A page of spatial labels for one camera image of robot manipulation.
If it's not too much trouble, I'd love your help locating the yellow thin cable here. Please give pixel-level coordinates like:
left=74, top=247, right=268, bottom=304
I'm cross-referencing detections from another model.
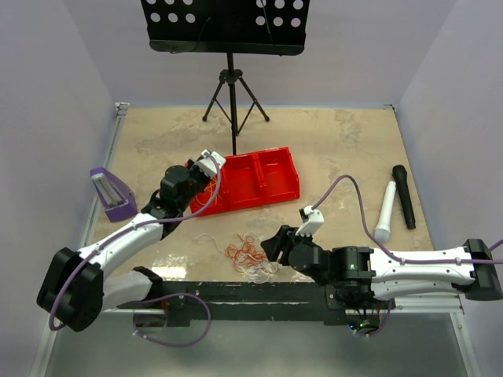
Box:
left=194, top=176, right=231, bottom=213

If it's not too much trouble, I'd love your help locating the red three-compartment bin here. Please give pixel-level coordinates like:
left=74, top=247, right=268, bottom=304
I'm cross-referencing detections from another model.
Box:
left=202, top=147, right=300, bottom=216

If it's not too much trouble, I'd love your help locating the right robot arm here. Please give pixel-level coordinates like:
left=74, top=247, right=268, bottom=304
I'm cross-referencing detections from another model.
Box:
left=261, top=225, right=502, bottom=309

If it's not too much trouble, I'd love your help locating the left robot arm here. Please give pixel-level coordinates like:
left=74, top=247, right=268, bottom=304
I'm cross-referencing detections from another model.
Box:
left=36, top=150, right=226, bottom=332

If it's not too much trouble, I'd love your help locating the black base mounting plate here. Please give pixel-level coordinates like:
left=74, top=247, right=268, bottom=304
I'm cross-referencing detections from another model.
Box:
left=131, top=280, right=396, bottom=328

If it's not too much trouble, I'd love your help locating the purple metronome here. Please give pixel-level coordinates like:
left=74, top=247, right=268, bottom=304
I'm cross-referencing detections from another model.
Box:
left=90, top=167, right=138, bottom=223

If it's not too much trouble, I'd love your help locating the white microphone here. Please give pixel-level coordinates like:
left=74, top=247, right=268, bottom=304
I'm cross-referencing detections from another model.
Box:
left=374, top=181, right=396, bottom=243

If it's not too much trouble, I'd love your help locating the black microphone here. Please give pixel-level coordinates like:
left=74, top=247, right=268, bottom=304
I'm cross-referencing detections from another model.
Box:
left=392, top=165, right=416, bottom=230

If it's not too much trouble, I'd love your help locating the black music stand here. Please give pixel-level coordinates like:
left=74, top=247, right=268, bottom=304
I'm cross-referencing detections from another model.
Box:
left=141, top=0, right=310, bottom=138

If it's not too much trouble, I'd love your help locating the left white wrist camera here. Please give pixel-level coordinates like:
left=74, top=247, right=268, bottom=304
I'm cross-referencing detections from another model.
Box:
left=195, top=149, right=226, bottom=178

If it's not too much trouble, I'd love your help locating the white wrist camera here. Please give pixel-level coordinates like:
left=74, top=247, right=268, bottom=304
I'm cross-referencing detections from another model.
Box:
left=296, top=206, right=325, bottom=236
left=195, top=149, right=226, bottom=178

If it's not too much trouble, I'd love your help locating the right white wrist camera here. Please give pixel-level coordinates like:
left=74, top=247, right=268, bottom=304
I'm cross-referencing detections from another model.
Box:
left=296, top=206, right=325, bottom=236

